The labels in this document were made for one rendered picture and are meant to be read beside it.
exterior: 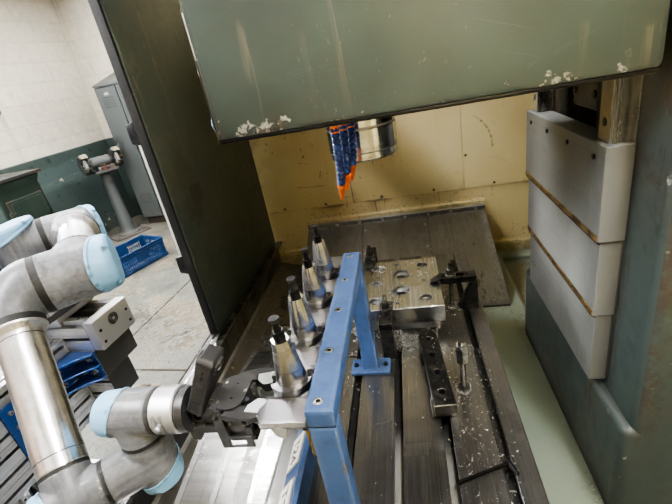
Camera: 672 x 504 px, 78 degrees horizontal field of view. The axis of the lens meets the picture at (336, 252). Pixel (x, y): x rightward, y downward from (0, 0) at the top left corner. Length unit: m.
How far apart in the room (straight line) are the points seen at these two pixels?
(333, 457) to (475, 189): 1.69
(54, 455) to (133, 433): 0.13
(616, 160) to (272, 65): 0.59
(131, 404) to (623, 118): 0.92
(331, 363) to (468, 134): 1.58
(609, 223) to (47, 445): 1.02
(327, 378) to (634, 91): 0.66
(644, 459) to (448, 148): 1.42
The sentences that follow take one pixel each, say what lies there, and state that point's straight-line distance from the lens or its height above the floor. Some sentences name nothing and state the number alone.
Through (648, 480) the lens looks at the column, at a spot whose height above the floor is 0.74.
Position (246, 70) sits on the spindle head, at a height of 1.63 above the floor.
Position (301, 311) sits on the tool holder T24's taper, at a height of 1.27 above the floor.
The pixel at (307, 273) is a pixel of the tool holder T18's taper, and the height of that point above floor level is 1.28.
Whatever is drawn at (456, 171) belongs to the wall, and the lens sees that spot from 2.09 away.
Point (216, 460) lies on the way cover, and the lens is 1.27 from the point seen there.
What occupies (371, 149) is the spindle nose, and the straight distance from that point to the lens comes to 0.94.
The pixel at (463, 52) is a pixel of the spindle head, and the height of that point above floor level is 1.60.
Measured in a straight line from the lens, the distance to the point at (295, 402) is 0.61.
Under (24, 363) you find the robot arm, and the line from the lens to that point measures 0.90.
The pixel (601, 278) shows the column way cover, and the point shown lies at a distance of 0.95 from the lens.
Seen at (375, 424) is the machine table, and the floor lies 0.90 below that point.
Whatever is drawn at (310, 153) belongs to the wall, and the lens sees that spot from 2.08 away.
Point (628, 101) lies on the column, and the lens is 0.86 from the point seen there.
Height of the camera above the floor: 1.62
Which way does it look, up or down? 24 degrees down
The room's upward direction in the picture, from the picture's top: 11 degrees counter-clockwise
